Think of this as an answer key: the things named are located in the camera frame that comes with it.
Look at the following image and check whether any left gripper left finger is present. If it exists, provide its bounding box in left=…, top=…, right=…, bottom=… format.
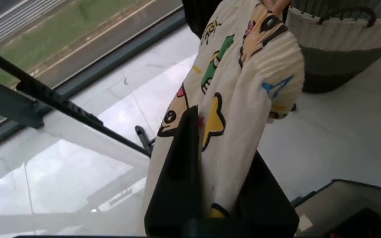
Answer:
left=144, top=105, right=203, bottom=236

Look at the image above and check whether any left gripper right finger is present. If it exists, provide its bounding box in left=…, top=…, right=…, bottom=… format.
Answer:
left=235, top=150, right=300, bottom=236

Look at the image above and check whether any cream printed garment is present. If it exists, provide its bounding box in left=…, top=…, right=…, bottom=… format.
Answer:
left=137, top=0, right=306, bottom=236

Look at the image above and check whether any black garment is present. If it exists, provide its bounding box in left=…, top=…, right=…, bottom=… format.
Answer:
left=181, top=0, right=224, bottom=39

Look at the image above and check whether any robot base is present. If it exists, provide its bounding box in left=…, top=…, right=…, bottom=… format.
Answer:
left=291, top=179, right=381, bottom=238

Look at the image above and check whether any black clothes rack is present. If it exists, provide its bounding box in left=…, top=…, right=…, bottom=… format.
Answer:
left=0, top=42, right=157, bottom=158

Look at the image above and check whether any white laundry basket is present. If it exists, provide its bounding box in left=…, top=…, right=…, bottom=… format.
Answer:
left=284, top=5, right=381, bottom=94

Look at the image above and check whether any beige curtain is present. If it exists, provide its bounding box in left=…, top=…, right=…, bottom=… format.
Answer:
left=289, top=0, right=381, bottom=17

